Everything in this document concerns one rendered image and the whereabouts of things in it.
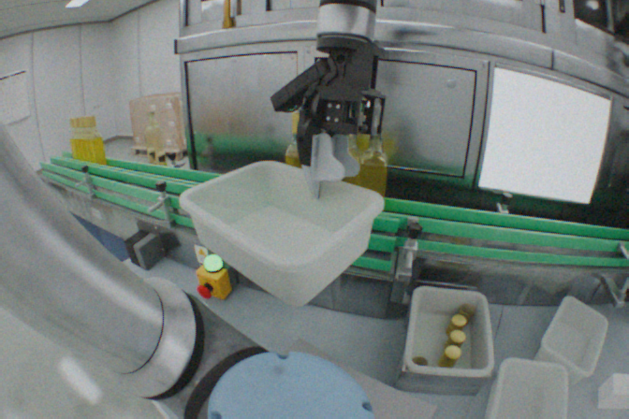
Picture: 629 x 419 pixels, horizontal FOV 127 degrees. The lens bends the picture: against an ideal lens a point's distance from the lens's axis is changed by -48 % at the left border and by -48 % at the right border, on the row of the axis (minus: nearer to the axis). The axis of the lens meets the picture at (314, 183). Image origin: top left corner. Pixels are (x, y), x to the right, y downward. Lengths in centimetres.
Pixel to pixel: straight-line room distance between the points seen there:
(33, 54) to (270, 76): 572
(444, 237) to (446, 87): 35
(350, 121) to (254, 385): 28
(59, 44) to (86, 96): 136
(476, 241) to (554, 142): 35
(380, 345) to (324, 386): 44
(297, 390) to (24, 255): 19
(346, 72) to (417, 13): 44
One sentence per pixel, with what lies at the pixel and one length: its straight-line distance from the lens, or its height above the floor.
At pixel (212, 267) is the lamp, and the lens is 71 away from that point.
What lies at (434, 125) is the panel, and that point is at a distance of 76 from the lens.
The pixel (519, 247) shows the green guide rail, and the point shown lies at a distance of 74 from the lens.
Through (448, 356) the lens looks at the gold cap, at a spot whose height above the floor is 81.
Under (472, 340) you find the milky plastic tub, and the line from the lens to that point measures 68.
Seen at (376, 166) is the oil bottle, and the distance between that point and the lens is 63.
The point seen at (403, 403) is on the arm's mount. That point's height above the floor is 85.
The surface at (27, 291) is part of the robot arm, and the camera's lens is 18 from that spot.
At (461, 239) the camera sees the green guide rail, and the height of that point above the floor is 92.
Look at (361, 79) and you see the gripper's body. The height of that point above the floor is 126.
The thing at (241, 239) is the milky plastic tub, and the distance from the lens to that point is 29.
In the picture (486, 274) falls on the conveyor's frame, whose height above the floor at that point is 85.
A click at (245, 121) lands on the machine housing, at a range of 93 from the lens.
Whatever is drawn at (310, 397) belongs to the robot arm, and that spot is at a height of 108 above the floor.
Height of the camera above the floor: 128
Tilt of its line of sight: 24 degrees down
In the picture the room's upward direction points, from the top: straight up
